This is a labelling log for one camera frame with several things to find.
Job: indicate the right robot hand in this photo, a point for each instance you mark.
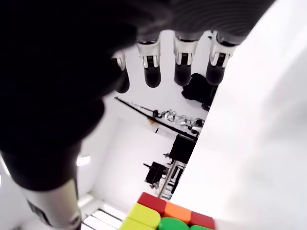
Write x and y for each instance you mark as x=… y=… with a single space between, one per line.
x=48 y=72

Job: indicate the multicoloured Rubik's cube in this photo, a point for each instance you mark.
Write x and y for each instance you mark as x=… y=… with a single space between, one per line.
x=148 y=215

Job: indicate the long black rod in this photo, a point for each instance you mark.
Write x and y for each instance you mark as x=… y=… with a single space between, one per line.
x=144 y=114

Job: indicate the black bag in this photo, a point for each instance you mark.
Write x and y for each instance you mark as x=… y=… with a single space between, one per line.
x=196 y=91

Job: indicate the black square box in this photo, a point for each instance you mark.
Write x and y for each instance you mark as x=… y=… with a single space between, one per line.
x=183 y=148

